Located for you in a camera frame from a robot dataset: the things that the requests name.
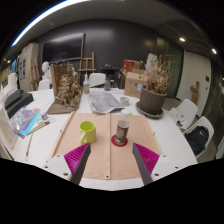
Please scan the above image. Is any flat round red coaster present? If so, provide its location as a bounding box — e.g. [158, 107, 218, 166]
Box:
[110, 134, 129, 148]

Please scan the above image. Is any wrapped newspaper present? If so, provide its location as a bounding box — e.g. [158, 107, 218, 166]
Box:
[87, 90, 125, 115]

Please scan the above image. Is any wooden easel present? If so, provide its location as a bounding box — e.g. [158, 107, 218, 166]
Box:
[77, 51, 97, 79]

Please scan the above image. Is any paint brush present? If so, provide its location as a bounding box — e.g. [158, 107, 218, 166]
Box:
[26, 118, 57, 136]

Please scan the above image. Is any colourful book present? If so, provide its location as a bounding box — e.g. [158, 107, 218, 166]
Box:
[9, 106, 42, 137]

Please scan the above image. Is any long ceiling light strip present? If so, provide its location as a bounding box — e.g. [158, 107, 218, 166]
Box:
[10, 0, 84, 48]

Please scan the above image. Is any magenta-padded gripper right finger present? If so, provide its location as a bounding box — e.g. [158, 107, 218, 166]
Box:
[131, 142, 183, 186]

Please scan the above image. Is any dried plant in grey pot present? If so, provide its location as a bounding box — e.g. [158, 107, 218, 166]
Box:
[139, 53, 174, 116]

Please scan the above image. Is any red box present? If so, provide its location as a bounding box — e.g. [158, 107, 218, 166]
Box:
[121, 59, 143, 78]

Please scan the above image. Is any small white cup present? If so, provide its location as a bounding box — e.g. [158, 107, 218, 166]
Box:
[119, 96, 130, 107]

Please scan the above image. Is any wooden figure by wall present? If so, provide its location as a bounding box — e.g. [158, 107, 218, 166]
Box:
[189, 80, 200, 106]

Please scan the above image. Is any grey spray bottle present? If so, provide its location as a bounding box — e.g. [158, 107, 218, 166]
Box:
[103, 76, 112, 92]

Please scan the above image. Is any white spray bottle green label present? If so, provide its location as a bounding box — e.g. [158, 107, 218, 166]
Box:
[82, 73, 91, 95]

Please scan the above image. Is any beige cabinet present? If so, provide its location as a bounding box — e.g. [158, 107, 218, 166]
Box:
[17, 42, 40, 93]

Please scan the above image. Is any clear bottle with dark drink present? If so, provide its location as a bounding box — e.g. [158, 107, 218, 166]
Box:
[114, 108, 132, 145]

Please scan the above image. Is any golden sculpture on wooden base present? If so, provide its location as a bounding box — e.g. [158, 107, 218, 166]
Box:
[46, 63, 84, 115]

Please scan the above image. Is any grey plant saucer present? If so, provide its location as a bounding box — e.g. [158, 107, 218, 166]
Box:
[135, 100, 165, 120]

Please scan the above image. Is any light wooden board with rails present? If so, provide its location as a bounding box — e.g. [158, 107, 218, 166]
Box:
[48, 111, 163, 181]

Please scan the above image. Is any white bust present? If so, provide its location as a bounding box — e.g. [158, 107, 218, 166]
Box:
[40, 60, 52, 81]

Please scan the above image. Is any black wall screen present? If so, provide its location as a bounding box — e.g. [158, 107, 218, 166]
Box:
[41, 32, 85, 64]

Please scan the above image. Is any yellow-green mug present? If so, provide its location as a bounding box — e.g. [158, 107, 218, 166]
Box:
[79, 120, 98, 146]

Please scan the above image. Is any small jar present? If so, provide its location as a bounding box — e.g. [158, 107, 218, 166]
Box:
[40, 110, 49, 122]

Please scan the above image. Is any black backpack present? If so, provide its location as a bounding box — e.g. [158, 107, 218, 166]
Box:
[185, 125, 210, 156]

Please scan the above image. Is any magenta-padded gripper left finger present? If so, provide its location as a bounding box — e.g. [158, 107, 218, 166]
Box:
[42, 143, 92, 185]

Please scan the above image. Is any black box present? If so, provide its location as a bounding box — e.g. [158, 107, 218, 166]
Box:
[4, 89, 35, 118]

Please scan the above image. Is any brown cardboard box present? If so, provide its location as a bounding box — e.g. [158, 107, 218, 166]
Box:
[123, 71, 148, 99]

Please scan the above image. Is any white chair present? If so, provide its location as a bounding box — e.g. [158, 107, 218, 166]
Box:
[169, 98, 199, 132]
[184, 115, 215, 159]
[88, 72, 107, 88]

